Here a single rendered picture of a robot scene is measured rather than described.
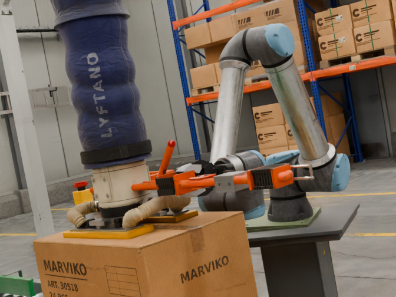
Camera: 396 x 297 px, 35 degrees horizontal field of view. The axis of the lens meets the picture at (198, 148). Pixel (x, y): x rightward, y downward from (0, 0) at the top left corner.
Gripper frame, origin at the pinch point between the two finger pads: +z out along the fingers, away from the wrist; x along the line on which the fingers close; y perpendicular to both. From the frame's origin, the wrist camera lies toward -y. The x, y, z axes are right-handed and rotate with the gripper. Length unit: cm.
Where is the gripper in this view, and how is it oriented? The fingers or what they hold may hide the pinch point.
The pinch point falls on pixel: (183, 182)
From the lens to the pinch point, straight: 178.3
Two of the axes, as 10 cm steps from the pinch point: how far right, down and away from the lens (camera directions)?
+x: -1.7, -9.8, -0.4
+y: -7.1, 0.9, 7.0
